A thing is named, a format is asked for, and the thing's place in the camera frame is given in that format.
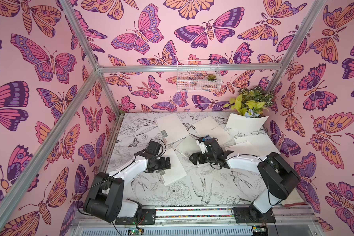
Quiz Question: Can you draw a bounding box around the small clear-spiral notebook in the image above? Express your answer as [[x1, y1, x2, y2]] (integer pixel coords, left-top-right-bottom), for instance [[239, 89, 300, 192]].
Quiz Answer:
[[159, 149, 187, 186]]

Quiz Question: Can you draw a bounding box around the CAMP spiral notebook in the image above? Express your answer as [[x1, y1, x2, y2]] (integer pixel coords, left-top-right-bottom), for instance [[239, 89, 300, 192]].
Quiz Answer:
[[192, 117, 232, 146]]

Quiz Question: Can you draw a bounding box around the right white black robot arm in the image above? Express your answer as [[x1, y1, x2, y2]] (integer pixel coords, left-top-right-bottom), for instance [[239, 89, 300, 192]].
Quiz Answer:
[[189, 138, 301, 215]]

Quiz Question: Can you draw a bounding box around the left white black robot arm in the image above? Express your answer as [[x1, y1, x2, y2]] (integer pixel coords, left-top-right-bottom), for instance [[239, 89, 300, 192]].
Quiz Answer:
[[83, 139, 171, 224]]

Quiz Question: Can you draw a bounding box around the potted green plant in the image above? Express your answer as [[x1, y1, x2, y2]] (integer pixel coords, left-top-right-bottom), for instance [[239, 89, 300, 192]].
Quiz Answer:
[[223, 86, 274, 118]]

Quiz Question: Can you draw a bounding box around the beige oven mitt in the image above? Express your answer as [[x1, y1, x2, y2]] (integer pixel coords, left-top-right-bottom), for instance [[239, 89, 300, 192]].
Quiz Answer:
[[281, 189, 305, 207]]

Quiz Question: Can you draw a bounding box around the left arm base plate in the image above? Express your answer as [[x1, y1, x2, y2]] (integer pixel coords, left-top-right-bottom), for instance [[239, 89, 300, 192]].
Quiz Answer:
[[115, 208, 156, 226]]

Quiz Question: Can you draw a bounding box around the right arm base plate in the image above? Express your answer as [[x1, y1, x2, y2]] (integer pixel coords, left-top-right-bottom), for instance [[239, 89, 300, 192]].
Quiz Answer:
[[232, 207, 276, 224]]

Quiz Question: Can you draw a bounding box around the white wire basket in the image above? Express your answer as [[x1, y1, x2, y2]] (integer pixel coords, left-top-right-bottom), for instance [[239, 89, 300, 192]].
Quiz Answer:
[[176, 64, 222, 93]]

